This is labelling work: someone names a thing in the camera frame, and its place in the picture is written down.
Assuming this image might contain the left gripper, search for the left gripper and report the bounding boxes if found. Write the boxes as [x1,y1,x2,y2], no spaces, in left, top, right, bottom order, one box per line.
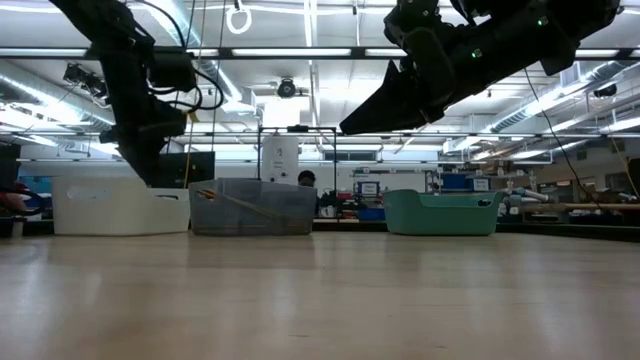
[98,49,188,187]

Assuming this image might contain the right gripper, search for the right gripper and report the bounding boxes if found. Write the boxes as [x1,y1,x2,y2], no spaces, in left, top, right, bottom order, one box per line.
[339,24,539,136]

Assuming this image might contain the gold spoon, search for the gold spoon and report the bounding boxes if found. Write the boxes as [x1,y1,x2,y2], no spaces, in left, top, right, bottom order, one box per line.
[197,188,306,229]

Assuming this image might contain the black monitor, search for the black monitor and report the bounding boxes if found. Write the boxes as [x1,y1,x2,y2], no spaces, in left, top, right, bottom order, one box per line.
[151,151,216,190]

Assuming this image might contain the white plastic bin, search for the white plastic bin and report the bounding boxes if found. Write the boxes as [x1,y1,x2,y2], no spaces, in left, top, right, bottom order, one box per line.
[51,175,192,237]

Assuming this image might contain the framed sign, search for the framed sign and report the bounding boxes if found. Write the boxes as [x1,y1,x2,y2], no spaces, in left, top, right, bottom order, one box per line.
[356,180,381,199]

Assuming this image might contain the blue storage bins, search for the blue storage bins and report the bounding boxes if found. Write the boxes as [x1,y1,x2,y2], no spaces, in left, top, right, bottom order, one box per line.
[440,172,494,194]

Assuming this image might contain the round black ceiling fixture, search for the round black ceiling fixture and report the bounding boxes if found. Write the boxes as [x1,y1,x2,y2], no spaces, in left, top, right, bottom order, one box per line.
[276,78,298,100]

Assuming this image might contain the person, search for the person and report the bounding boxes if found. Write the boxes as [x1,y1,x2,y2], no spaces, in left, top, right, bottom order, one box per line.
[297,169,322,201]

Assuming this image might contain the teal plastic bin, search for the teal plastic bin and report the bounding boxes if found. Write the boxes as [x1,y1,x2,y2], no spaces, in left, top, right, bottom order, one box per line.
[382,188,506,237]

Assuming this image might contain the grey translucent plastic bin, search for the grey translucent plastic bin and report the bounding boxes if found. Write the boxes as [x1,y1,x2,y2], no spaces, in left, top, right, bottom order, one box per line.
[188,178,319,237]

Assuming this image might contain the black ceiling camera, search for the black ceiling camera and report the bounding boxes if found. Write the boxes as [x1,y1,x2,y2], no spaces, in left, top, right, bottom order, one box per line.
[62,62,112,101]

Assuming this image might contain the black overhead frame bar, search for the black overhead frame bar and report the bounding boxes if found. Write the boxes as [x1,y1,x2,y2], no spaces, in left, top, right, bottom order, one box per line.
[0,46,640,62]

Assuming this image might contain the black hanging cable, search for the black hanging cable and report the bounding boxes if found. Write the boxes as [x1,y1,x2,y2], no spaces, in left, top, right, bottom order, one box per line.
[211,0,227,152]

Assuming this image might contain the white hanging ring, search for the white hanging ring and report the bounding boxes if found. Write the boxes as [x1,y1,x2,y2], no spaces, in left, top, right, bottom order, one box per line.
[225,3,253,36]

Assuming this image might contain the thin black cable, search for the thin black cable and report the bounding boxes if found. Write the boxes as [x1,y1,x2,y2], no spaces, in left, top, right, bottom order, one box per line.
[522,67,604,207]

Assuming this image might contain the black aluminium table frame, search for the black aluminium table frame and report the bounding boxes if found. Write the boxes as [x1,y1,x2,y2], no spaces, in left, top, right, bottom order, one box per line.
[312,218,640,244]

